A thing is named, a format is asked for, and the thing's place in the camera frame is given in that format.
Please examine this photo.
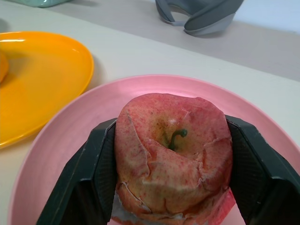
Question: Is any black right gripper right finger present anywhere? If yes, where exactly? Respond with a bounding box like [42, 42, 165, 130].
[225, 114, 300, 225]

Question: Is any grey curved plastic object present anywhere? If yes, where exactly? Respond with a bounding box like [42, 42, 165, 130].
[155, 0, 244, 37]

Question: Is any pink plate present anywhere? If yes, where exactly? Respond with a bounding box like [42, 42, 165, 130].
[7, 74, 285, 225]

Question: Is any green plate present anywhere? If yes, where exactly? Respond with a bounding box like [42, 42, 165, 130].
[15, 0, 69, 8]

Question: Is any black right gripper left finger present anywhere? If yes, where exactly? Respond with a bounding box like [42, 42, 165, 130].
[36, 118, 118, 225]

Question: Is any red toy apple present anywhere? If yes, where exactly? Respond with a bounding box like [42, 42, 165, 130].
[110, 92, 236, 225]

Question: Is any orange toy fruit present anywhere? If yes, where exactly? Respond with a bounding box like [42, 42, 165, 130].
[0, 51, 10, 84]

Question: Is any orange plate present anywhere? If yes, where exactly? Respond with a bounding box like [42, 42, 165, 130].
[0, 31, 95, 150]

